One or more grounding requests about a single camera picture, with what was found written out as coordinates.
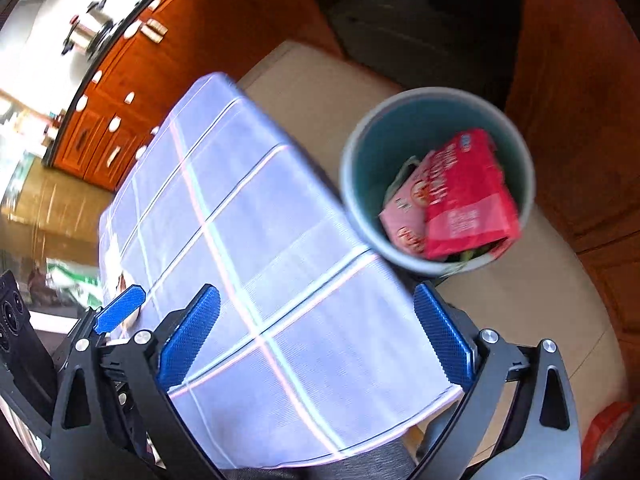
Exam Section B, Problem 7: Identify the red snack wrapper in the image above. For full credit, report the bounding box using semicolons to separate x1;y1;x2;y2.
424;128;521;260

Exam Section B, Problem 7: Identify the pink snack box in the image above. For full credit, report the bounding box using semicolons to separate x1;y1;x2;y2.
378;152;434;258

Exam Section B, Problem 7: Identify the wooden kitchen cabinet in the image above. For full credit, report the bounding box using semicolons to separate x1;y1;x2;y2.
44;0;342;191

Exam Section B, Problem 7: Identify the green white plastic bag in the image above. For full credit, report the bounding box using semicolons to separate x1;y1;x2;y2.
46;259;103;310

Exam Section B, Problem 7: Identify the blue checkered tablecloth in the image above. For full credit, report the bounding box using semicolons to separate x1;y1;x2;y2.
99;73;462;469

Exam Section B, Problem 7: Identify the black built-in oven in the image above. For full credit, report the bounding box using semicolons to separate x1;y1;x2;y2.
317;0;522;108

